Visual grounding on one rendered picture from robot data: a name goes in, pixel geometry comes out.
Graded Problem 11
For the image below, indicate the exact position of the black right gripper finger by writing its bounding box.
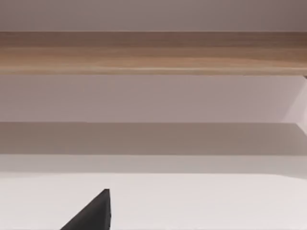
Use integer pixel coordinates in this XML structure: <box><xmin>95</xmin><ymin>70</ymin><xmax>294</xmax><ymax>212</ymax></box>
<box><xmin>59</xmin><ymin>188</ymin><xmax>112</xmax><ymax>230</ymax></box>

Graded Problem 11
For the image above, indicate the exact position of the wooden shelf board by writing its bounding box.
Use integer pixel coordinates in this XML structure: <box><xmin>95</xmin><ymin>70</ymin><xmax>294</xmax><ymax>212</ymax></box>
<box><xmin>0</xmin><ymin>31</ymin><xmax>307</xmax><ymax>77</ymax></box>

